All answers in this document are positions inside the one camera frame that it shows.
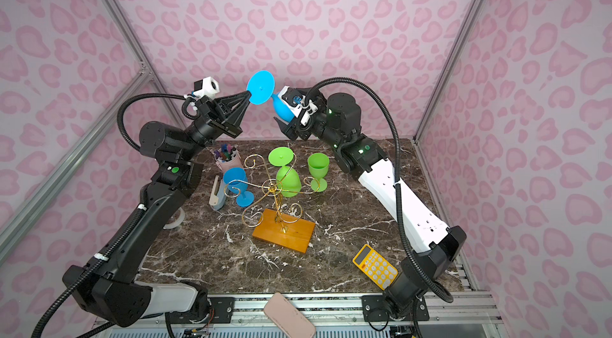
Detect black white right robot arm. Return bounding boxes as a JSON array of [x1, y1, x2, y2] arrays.
[[273, 89, 466, 319]]

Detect green glass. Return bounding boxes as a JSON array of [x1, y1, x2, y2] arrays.
[[268, 147, 301, 198], [308, 152, 330, 192]]

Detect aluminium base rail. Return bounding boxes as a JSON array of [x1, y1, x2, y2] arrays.
[[101, 292, 509, 337]]

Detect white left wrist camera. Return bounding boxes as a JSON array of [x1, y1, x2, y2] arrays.
[[184, 77, 221, 100]]

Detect yellow calculator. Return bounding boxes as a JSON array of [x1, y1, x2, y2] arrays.
[[352, 244, 398, 290]]

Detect pink pen holder cup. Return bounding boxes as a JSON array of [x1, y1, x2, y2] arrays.
[[214, 143, 243, 173]]

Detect white grey stapler tool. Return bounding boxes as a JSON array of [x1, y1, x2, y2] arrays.
[[209, 175, 226, 211]]

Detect pink phone case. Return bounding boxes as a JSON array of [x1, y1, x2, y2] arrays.
[[263, 293, 317, 338]]

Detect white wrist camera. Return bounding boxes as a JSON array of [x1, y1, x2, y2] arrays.
[[184, 77, 221, 100], [272, 86, 319, 126]]

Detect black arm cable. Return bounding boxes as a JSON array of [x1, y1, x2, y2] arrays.
[[305, 77, 454, 304], [30, 92, 197, 338]]

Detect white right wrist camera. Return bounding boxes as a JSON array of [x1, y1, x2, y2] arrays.
[[272, 86, 319, 126]]

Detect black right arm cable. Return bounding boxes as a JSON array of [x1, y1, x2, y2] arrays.
[[305, 77, 454, 304]]

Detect gold wire glass rack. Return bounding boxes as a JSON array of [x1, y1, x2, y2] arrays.
[[225, 153, 315, 230]]

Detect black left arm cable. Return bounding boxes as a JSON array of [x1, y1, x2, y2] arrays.
[[30, 92, 197, 338]]

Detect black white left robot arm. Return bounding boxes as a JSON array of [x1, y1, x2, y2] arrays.
[[51, 91, 252, 327]]

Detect blue glass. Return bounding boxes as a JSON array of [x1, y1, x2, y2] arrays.
[[223, 167, 254, 208], [247, 70, 295, 123]]

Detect masking tape roll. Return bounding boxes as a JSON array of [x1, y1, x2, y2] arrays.
[[164, 208, 186, 230]]

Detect orange wooden rack base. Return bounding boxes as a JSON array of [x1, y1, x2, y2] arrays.
[[253, 209, 315, 254]]

